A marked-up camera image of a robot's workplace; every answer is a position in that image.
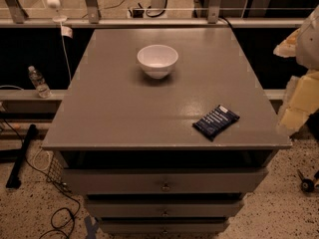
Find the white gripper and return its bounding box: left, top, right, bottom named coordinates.
left=273, top=6, right=319, bottom=136

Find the blue rxbar wrapper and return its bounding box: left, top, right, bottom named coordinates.
left=192, top=105, right=240, bottom=140

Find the black caster wheel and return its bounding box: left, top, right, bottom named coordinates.
left=297, top=170, right=319, bottom=193

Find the black cable on floor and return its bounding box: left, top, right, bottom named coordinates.
left=0, top=115, right=82, bottom=239

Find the clear plastic water bottle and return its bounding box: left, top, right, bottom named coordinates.
left=28, top=66, right=51, bottom=99

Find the grey drawer cabinet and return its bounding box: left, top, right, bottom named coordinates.
left=43, top=28, right=290, bottom=234

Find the white bowl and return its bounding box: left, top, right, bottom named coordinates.
left=137, top=45, right=178, bottom=79

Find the white lamp with cord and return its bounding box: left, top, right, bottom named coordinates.
left=46, top=0, right=73, bottom=83

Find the black bar on floor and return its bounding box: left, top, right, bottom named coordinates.
left=6, top=124, right=38, bottom=189

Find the grey metal rail frame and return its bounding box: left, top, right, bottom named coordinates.
left=0, top=0, right=319, bottom=115

